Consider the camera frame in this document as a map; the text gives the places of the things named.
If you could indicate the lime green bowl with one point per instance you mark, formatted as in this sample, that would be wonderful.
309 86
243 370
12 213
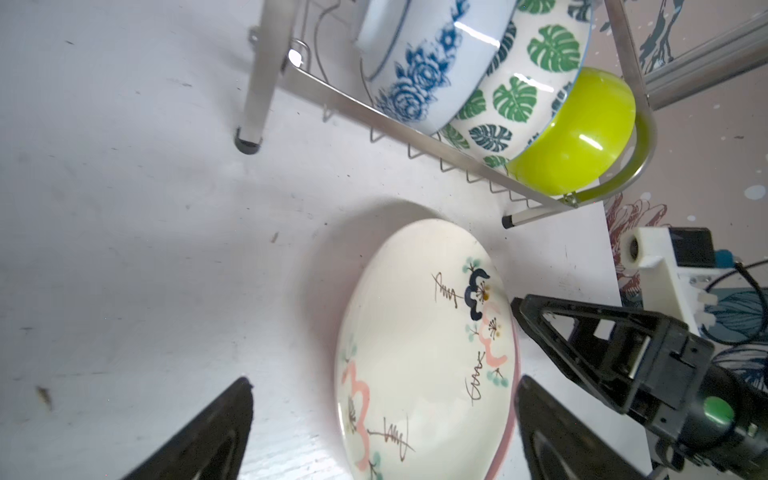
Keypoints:
586 136

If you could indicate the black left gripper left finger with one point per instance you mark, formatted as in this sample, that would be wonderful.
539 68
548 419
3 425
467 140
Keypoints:
211 446

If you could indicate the white floral ceramic plate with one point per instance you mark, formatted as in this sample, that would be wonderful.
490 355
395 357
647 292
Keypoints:
425 358

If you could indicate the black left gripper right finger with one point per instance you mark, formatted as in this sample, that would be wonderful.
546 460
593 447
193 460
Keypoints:
557 445

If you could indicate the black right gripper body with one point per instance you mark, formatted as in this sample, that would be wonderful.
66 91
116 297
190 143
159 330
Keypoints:
700 412

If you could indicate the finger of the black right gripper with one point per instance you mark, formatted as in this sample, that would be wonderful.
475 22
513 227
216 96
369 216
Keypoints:
600 348

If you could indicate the pink bear plate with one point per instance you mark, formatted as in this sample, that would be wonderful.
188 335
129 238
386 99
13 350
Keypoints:
511 421

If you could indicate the green leaf pattern bowl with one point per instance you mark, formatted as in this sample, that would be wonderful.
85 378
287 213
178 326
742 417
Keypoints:
538 61

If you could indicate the chrome two-tier dish rack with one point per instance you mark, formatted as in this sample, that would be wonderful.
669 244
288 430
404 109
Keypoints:
284 59

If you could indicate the blue floral white bowl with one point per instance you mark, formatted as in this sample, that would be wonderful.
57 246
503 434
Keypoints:
421 60

